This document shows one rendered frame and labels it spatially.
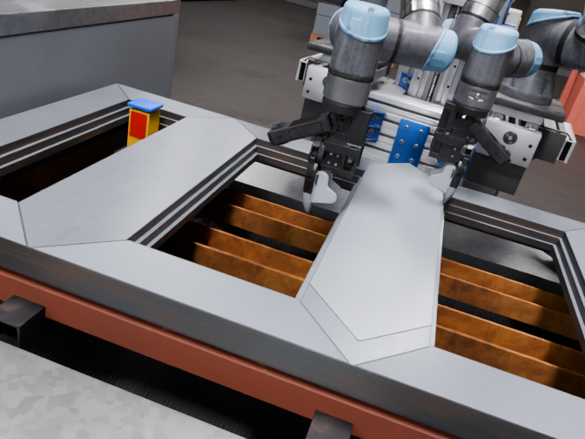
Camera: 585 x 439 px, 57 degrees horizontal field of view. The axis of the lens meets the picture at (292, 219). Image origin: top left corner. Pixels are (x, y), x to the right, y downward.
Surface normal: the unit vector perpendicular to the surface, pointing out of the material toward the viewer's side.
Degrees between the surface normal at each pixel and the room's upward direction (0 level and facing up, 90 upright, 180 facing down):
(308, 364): 90
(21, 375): 0
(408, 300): 0
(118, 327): 90
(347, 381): 90
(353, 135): 90
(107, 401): 0
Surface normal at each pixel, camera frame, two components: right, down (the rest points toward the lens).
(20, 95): 0.94, 0.30
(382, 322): 0.21, -0.87
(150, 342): -0.27, 0.39
